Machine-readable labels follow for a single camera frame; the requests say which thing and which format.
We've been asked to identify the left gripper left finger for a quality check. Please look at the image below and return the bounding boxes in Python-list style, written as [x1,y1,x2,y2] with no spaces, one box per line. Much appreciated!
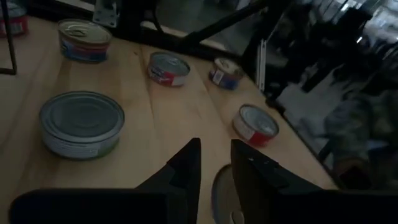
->
[136,138,202,224]

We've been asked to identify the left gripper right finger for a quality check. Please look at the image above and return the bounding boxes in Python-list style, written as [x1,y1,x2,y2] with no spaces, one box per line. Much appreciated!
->
[231,139,323,224]

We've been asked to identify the red-label seafood can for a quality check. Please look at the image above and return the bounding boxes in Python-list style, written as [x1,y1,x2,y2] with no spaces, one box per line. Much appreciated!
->
[0,1,29,37]
[147,51,191,88]
[232,104,280,147]
[211,164,246,224]

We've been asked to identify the gold-top blue-label can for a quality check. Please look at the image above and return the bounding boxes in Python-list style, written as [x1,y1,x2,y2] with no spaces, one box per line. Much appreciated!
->
[208,57,245,91]
[57,18,113,64]

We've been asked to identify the wooden shelf black metal legs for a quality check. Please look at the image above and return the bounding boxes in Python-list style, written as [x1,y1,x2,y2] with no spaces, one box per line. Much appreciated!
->
[0,0,17,76]

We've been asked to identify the green-label tuna can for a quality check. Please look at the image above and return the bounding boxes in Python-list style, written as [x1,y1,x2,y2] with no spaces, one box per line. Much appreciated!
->
[39,90,126,161]

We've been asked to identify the silver corner plate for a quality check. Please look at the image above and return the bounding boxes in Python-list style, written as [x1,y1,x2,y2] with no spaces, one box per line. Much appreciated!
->
[93,0,119,28]

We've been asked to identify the silver metal post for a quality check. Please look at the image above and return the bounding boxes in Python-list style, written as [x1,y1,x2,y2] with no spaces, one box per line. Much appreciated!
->
[255,39,267,93]

